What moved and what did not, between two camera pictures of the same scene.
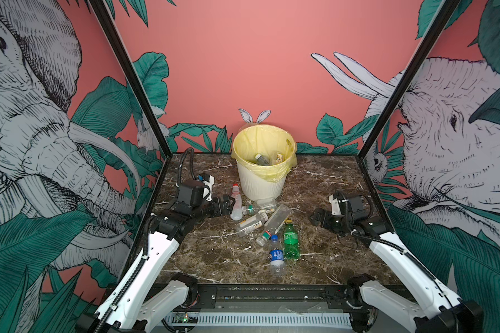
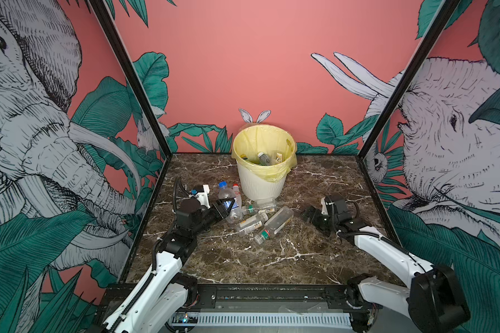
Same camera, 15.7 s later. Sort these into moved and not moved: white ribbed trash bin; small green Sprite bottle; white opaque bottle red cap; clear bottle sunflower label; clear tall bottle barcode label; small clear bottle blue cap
Moved: small green Sprite bottle; small clear bottle blue cap
Not moved: clear tall bottle barcode label; clear bottle sunflower label; white opaque bottle red cap; white ribbed trash bin
